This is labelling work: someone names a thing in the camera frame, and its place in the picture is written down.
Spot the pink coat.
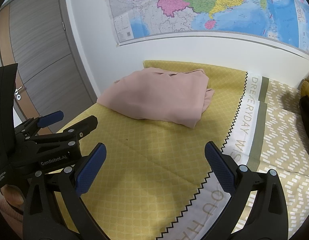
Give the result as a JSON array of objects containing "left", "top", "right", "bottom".
[{"left": 97, "top": 67, "right": 215, "bottom": 128}]

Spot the person's left hand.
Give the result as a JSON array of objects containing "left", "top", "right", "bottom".
[{"left": 0, "top": 185, "right": 24, "bottom": 211}]

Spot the patterned yellow bed sheet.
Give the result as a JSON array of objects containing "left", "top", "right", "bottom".
[{"left": 66, "top": 61, "right": 309, "bottom": 239}]

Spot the grey wooden door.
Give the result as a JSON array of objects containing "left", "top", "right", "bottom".
[{"left": 0, "top": 0, "right": 97, "bottom": 134}]

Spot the mustard yellow garment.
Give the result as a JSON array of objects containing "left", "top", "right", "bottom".
[{"left": 300, "top": 79, "right": 309, "bottom": 98}]

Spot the silver door handle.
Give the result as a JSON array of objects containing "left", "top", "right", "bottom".
[{"left": 14, "top": 86, "right": 24, "bottom": 100}]

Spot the colourful wall map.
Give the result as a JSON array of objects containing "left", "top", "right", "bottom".
[{"left": 109, "top": 0, "right": 309, "bottom": 53}]

